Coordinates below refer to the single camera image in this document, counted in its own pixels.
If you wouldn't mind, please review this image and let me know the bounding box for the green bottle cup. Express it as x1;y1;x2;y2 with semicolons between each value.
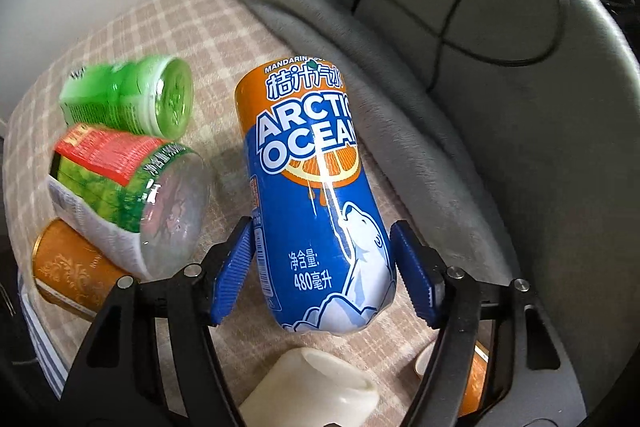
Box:
58;55;194;140

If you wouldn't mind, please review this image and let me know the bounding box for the grey sofa backrest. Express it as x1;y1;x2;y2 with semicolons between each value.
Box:
337;0;639;426

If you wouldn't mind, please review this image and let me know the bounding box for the watermelon label clear cup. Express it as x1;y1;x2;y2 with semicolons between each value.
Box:
48;124;210;281

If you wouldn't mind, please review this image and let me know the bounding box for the blue orange Arctic Ocean cup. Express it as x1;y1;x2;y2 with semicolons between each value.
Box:
234;55;397;335

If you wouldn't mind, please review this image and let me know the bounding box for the small orange paper cup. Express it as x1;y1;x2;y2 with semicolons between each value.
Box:
413;339;490;417

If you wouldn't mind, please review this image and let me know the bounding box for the large orange patterned cup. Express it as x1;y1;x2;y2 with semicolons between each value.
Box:
32;219;127;321

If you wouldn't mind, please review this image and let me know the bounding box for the white paper cup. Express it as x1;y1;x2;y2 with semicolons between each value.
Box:
239;347;380;426

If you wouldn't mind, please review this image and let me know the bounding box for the black cable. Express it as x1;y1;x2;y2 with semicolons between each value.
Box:
350;0;572;93

